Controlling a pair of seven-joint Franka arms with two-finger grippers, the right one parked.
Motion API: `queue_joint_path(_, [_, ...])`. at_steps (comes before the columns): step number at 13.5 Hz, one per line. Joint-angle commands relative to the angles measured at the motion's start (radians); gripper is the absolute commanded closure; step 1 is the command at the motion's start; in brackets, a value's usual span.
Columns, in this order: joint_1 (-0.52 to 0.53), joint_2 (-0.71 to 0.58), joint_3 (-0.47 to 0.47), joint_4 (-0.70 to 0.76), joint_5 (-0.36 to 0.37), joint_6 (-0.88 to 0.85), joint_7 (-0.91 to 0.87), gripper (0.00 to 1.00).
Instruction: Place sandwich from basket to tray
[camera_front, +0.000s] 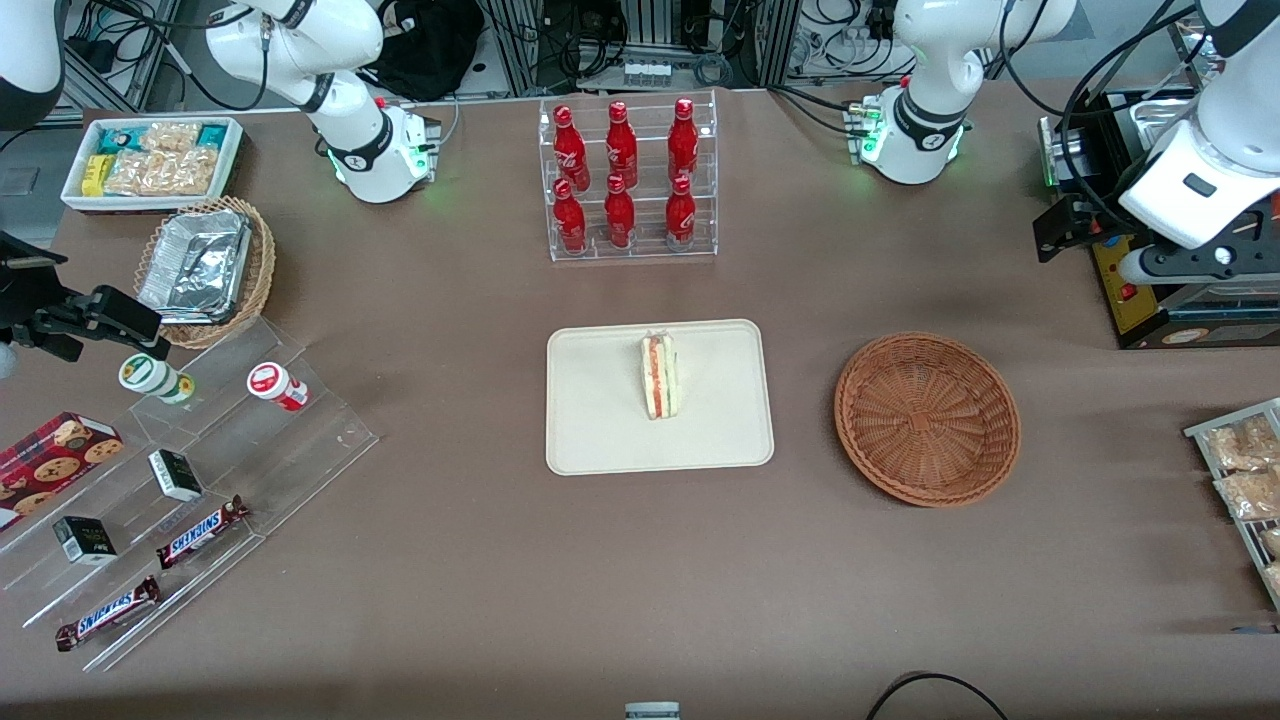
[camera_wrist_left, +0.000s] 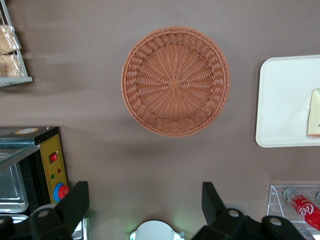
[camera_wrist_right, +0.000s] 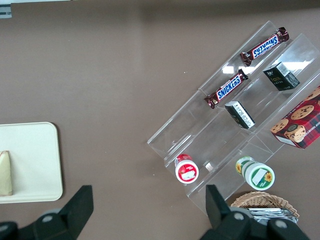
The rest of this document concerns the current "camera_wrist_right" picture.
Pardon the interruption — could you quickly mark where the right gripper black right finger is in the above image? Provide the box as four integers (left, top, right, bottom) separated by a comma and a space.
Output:
202, 184, 269, 240

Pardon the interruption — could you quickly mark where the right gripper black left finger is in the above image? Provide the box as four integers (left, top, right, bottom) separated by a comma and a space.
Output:
17, 185, 95, 240

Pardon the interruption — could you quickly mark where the triangular sandwich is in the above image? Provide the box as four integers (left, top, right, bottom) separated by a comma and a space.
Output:
0, 150, 14, 196

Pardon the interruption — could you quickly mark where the light tan wicker basket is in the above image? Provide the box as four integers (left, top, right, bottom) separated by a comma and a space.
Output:
229, 191, 301, 221

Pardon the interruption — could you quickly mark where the cream plastic tray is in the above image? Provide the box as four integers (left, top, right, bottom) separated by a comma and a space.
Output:
0, 121, 64, 204

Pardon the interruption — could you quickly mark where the red lidded yogurt cup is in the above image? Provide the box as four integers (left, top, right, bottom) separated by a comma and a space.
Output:
174, 153, 200, 185

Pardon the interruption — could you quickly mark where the green lidded yogurt cup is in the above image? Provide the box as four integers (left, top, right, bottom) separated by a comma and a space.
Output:
235, 156, 276, 191

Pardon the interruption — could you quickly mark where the clear acrylic stepped display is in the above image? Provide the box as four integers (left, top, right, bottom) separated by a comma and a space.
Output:
146, 20, 320, 217

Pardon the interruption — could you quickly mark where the small black carton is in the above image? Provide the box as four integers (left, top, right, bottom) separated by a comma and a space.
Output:
262, 61, 301, 92
224, 100, 256, 130

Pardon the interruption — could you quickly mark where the red tartan cookie box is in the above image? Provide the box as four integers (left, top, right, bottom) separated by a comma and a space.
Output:
270, 85, 320, 150

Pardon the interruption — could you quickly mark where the brown Snickers bar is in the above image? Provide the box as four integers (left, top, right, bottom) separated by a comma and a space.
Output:
240, 26, 291, 67
203, 69, 250, 110

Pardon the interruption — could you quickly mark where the small grey device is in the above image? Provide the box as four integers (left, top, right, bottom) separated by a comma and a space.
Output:
0, 3, 13, 20

